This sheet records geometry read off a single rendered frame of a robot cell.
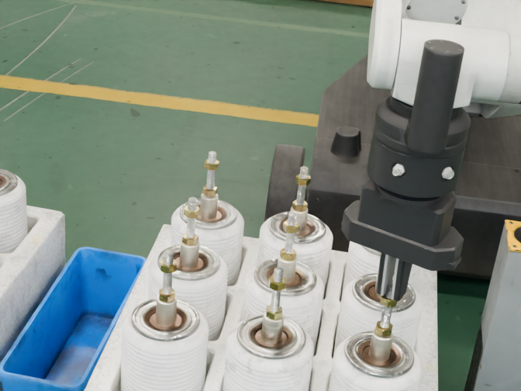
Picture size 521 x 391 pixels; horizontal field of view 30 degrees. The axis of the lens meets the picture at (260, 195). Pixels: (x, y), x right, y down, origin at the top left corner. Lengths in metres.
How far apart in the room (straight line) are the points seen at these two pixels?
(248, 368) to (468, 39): 0.42
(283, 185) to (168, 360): 0.54
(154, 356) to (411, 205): 0.32
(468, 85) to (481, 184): 0.72
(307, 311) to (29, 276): 0.39
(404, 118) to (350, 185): 0.64
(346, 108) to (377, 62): 0.97
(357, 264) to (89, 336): 0.44
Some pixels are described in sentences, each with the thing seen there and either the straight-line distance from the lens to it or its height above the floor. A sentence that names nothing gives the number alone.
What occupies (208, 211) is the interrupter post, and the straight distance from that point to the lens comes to 1.26.
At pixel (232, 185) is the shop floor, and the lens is 1.87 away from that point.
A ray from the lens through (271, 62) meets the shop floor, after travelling 2.46.
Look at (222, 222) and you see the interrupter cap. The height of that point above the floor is 0.25.
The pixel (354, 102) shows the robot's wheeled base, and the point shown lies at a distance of 1.86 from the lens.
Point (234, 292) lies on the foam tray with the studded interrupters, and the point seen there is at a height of 0.18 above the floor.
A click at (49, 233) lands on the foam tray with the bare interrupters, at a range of 1.37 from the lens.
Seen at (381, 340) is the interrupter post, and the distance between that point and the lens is 1.05.
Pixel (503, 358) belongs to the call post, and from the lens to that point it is 1.27.
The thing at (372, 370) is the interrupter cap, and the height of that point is 0.25.
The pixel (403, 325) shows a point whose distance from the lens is 1.14.
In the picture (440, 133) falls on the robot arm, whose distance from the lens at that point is 0.86.
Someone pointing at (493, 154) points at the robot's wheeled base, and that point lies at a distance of 1.75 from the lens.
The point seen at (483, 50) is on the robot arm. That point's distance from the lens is 0.88.
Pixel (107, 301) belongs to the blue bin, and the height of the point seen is 0.03.
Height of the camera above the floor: 0.90
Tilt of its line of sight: 29 degrees down
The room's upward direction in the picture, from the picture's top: 6 degrees clockwise
